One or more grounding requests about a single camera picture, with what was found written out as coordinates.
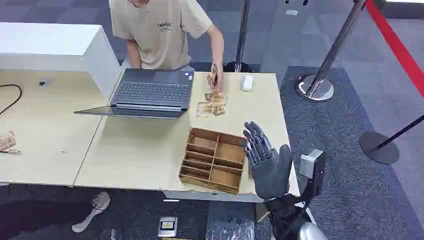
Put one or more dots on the person's left hand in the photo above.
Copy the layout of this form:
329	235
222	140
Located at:
218	81

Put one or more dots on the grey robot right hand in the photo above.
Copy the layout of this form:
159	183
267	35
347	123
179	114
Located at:
270	172

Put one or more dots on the stack of printed cards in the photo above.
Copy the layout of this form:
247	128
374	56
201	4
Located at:
213	75

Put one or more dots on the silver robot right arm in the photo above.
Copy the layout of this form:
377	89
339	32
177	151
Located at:
291	218

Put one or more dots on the small white box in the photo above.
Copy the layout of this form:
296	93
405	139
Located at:
247	82

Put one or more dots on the wooden divided card box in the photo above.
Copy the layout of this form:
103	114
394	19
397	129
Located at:
213	160

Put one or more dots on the dark grey open laptop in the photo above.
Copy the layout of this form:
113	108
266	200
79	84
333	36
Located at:
150	92

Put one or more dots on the person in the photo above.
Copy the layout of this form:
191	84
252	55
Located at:
159	33

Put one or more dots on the white floor label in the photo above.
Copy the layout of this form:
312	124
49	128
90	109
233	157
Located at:
292	12

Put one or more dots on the metal floor socket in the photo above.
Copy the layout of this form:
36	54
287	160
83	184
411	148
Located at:
167	226

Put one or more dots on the white desk partition cabinet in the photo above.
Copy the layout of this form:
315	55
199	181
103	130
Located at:
53	46

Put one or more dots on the small black desk grommet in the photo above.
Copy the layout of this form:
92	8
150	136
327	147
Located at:
42	83

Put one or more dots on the red barrier belt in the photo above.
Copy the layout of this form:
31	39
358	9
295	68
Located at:
397	46

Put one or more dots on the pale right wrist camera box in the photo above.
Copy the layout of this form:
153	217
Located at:
312	167

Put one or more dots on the stanchion post with black base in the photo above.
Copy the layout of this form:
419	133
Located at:
242	36

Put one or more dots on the chrome stanchion post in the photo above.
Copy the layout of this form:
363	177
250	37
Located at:
328	59

